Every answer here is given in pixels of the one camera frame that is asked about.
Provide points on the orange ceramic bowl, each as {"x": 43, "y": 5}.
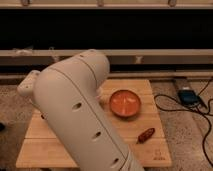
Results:
{"x": 124, "y": 103}

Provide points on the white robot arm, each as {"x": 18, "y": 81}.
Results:
{"x": 66, "y": 94}

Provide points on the wooden tabletop board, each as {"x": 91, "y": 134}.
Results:
{"x": 41, "y": 148}

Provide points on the black power adapter box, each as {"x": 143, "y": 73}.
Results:
{"x": 187, "y": 97}

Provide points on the horizontal wooden rail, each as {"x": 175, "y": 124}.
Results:
{"x": 110, "y": 52}

